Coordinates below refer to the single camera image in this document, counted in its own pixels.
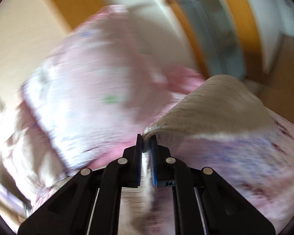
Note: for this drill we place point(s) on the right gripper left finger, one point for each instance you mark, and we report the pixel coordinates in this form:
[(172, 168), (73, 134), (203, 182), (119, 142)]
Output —
[(133, 167)]

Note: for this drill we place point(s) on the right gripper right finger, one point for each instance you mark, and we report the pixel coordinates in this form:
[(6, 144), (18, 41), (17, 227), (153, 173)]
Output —
[(163, 174)]

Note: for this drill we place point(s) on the beige cable-knit sweater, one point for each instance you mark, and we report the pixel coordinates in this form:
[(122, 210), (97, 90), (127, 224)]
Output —
[(220, 108)]

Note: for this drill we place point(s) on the white floral pillow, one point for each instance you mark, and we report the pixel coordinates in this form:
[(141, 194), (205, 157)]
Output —
[(97, 90)]

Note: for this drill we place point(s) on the pink floral bed sheet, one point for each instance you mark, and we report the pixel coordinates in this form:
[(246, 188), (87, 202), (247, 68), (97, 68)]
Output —
[(260, 166)]

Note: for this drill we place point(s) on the wooden framed interior window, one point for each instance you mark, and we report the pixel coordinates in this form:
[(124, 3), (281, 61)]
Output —
[(223, 36)]

